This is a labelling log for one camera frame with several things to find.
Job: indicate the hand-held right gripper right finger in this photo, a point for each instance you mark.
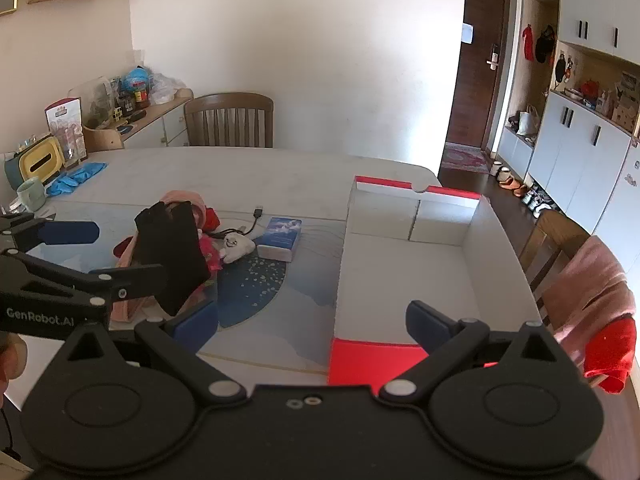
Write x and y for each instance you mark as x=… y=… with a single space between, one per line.
x=430 y=325

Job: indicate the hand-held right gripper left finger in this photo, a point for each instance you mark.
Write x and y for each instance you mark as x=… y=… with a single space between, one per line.
x=195 y=322

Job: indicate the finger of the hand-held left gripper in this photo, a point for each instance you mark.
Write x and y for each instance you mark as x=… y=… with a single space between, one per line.
x=132 y=280
x=70 y=232

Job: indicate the black cloth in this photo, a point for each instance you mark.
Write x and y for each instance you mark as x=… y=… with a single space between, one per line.
x=170 y=255

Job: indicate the red and white cardboard box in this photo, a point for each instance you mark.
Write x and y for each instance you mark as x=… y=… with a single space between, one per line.
x=400 y=280

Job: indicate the pink round plush toy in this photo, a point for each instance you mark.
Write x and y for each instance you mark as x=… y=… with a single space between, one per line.
x=209 y=255

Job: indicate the small white plush toy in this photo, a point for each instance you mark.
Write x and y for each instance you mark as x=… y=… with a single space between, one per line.
x=239 y=246

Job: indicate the pink fabric hat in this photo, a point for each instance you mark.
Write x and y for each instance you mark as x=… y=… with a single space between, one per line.
x=186 y=196

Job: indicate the blue tissue pack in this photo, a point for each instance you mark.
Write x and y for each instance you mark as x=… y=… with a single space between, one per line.
x=280 y=232

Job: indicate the person's left hand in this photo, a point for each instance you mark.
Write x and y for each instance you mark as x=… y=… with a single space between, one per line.
x=11 y=360

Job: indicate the blue rubber glove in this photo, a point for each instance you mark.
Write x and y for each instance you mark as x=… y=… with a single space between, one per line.
x=91 y=169
x=62 y=185

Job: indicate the green mug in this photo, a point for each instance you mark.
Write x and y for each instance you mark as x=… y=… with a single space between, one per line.
x=31 y=195

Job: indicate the yellow and green tissue holder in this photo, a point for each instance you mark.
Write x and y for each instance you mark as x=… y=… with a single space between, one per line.
x=37 y=162

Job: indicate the wooden storage box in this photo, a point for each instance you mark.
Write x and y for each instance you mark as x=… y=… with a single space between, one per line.
x=102 y=139

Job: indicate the red and white carton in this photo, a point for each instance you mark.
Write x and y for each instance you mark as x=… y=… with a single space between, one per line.
x=62 y=115

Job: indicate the clear plastic container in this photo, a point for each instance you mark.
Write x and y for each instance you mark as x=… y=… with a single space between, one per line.
x=100 y=97

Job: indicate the white sideboard with wooden top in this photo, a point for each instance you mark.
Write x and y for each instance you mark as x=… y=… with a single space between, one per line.
x=172 y=120

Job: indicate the dark red jar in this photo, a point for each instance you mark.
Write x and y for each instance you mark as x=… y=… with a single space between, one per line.
x=142 y=96

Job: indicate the wooden chair with black seat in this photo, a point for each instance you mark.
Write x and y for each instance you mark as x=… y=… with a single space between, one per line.
x=555 y=230

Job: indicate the row of shoes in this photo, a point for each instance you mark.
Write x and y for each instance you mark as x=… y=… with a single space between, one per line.
x=522 y=190

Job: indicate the pink fringed scarf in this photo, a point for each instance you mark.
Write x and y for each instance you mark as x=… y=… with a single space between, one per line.
x=590 y=290

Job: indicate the blue globe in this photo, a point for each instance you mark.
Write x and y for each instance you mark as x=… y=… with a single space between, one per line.
x=136 y=80

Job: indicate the red patterned rug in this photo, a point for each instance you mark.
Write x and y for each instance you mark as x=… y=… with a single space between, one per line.
x=465 y=157

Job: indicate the clear plastic bag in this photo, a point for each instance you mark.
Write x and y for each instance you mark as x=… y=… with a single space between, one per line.
x=165 y=90

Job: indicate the wooden slatted chair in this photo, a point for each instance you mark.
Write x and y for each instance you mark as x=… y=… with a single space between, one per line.
x=227 y=102

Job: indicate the beige tote bag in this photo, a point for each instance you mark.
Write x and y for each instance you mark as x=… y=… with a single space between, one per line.
x=527 y=122

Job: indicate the white hallway cabinet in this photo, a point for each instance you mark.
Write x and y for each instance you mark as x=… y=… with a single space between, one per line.
x=575 y=150

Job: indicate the brown wooden door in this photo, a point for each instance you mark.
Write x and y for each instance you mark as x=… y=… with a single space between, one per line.
x=475 y=85

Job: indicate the silver door lock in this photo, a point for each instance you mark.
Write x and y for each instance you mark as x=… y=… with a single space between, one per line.
x=494 y=57

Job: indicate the red item on cabinet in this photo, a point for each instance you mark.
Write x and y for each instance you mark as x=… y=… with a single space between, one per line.
x=590 y=87

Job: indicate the printed cardboard box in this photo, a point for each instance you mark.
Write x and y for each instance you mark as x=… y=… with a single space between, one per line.
x=625 y=105

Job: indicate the red hanging garment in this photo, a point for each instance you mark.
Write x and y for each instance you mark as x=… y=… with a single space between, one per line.
x=527 y=42

